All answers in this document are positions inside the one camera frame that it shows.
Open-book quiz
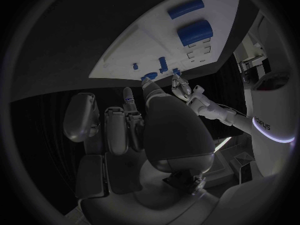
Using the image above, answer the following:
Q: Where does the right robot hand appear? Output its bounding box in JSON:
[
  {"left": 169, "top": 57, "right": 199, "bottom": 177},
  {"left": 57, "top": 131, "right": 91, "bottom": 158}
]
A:
[{"left": 62, "top": 76, "right": 227, "bottom": 225}]

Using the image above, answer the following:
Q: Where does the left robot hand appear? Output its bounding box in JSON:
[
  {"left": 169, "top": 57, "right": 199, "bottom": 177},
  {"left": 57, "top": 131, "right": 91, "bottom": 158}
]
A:
[{"left": 170, "top": 73, "right": 193, "bottom": 101}]

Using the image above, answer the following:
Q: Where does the white task board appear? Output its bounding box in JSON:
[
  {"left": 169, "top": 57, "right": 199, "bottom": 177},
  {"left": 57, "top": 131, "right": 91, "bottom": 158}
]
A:
[{"left": 88, "top": 0, "right": 242, "bottom": 82}]

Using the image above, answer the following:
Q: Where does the tall blue peg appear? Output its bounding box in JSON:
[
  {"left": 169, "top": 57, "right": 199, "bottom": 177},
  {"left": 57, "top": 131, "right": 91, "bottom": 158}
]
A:
[{"left": 158, "top": 56, "right": 169, "bottom": 74}]

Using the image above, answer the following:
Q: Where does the glowing light bar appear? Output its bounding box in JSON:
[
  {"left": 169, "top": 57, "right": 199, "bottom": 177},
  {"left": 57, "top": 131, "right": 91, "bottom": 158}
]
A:
[{"left": 213, "top": 136, "right": 233, "bottom": 153}]

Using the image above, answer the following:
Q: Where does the thick blue cylinder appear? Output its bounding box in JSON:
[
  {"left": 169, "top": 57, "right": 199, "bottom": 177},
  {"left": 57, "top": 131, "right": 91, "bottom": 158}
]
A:
[{"left": 176, "top": 19, "right": 214, "bottom": 48}]

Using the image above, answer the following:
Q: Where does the white desk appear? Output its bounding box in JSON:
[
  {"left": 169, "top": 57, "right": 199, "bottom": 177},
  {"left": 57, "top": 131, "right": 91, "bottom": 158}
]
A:
[{"left": 237, "top": 53, "right": 269, "bottom": 80}]

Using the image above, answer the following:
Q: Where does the long blue cylinder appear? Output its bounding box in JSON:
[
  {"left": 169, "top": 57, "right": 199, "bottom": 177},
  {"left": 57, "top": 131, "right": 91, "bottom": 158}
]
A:
[{"left": 166, "top": 0, "right": 205, "bottom": 20}]

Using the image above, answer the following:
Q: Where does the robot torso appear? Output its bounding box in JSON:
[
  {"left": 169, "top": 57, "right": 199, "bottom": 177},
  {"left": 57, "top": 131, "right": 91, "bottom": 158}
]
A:
[{"left": 242, "top": 9, "right": 297, "bottom": 180}]

